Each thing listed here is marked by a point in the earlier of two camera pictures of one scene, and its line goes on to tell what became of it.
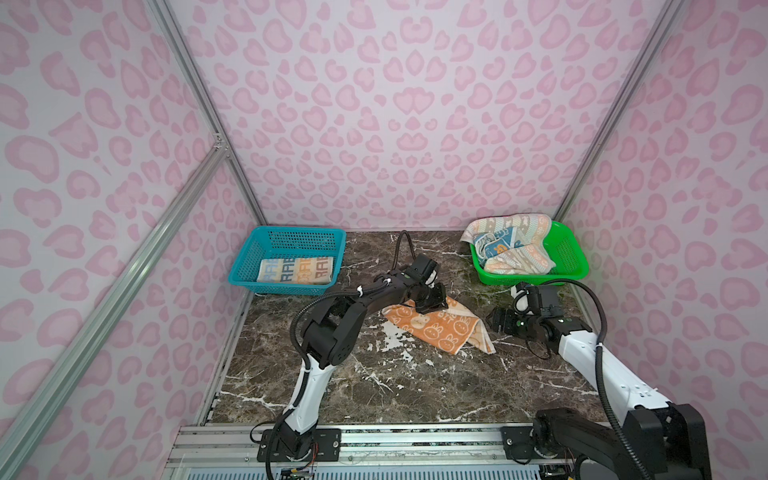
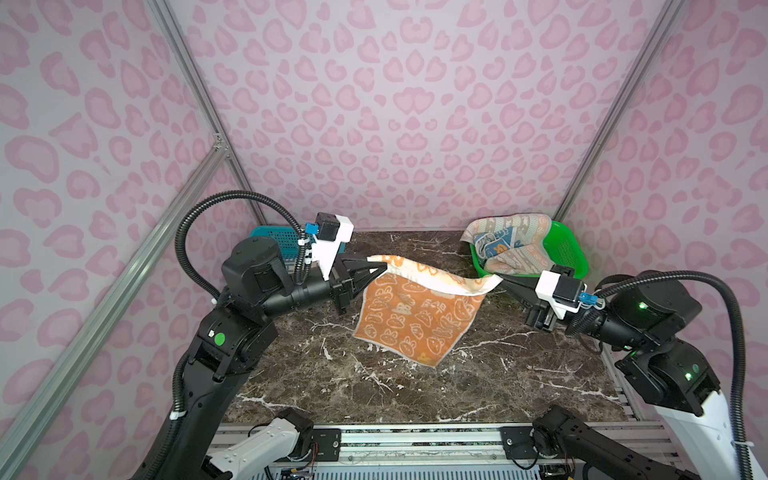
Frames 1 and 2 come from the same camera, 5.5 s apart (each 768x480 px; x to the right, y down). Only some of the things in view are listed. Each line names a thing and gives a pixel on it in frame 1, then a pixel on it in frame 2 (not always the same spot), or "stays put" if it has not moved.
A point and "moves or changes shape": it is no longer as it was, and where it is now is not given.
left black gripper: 439,302 → 342,278
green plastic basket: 565,250 stays put
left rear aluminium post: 189,68 stays put
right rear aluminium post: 668,12 stays put
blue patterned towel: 492,243 stays put
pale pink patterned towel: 533,258 stays put
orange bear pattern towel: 451,329 moves or changes shape
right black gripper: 509,314 → 542,314
